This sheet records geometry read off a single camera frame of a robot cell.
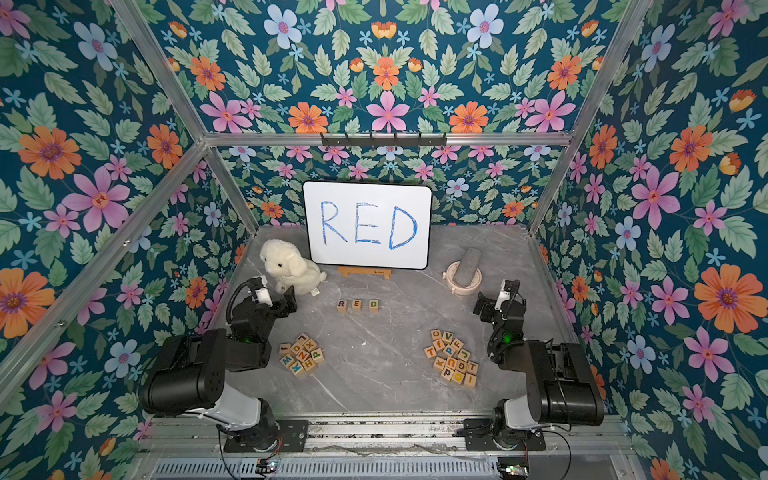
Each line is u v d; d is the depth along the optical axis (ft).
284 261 2.85
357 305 3.13
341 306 3.13
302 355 2.77
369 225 3.14
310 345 2.84
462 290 3.23
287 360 2.75
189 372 1.52
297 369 2.69
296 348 2.82
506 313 2.26
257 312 2.41
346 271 3.43
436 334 2.90
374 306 3.13
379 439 2.45
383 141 3.04
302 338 2.89
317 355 2.77
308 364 2.74
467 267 3.26
